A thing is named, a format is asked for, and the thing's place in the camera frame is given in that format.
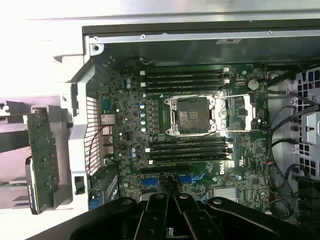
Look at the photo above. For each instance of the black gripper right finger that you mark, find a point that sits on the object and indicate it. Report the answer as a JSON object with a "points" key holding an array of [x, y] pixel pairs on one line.
{"points": [[197, 220]]}

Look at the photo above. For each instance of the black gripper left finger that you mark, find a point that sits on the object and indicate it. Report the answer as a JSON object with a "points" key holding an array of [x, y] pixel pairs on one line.
{"points": [[152, 217]]}

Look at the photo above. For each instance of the silver chipset heatsink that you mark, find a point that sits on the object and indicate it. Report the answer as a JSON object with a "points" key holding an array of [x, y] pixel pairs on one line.
{"points": [[225, 194]]}

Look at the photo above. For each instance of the RAM slot with white latches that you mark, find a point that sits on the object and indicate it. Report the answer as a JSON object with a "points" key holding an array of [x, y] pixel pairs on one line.
{"points": [[190, 160], [185, 71], [185, 83], [190, 148]]}

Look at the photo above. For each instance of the RAM slot with black latches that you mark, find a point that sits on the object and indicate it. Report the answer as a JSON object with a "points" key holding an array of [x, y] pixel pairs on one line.
{"points": [[190, 154], [165, 142], [185, 88], [185, 77]]}

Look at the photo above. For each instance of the green motherboard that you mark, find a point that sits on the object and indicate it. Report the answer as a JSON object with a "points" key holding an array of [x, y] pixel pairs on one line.
{"points": [[250, 155]]}

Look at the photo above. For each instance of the CPU socket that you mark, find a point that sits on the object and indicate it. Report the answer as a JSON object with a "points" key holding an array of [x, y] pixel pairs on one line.
{"points": [[192, 117]]}

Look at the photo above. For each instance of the black plastic shroud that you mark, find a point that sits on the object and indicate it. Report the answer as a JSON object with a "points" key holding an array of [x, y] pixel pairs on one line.
{"points": [[308, 197]]}

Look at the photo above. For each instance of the thin metal locking lever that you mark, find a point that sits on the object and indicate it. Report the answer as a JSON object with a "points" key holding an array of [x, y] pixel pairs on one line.
{"points": [[237, 96]]}

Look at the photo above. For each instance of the round coin battery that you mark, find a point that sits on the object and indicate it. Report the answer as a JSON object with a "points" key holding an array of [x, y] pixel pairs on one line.
{"points": [[253, 84]]}

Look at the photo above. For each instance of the black open PC case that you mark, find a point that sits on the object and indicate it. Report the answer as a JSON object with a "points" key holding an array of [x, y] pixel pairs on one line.
{"points": [[200, 50]]}

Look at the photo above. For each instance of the perforated metal drive cage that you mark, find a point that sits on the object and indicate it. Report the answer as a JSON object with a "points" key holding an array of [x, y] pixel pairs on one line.
{"points": [[307, 82]]}

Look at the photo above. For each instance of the white sticker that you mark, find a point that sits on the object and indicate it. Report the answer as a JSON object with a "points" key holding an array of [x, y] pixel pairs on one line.
{"points": [[228, 41]]}

